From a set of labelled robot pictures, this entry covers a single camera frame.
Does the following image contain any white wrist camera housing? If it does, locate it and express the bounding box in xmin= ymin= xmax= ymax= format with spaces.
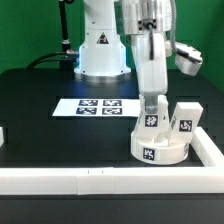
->
xmin=175 ymin=43 xmax=203 ymax=76

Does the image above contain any white marker sheet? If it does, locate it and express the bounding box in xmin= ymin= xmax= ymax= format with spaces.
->
xmin=53 ymin=99 xmax=140 ymax=117

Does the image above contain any white round stool seat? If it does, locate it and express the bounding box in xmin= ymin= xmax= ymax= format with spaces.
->
xmin=131 ymin=133 xmax=189 ymax=165

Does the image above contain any white U-shaped fence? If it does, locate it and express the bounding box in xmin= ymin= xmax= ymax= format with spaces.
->
xmin=0 ymin=128 xmax=224 ymax=195

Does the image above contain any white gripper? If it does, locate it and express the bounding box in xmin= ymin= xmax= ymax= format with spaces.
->
xmin=132 ymin=33 xmax=168 ymax=114

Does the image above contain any black cable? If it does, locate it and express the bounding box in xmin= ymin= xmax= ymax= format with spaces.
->
xmin=26 ymin=49 xmax=81 ymax=70

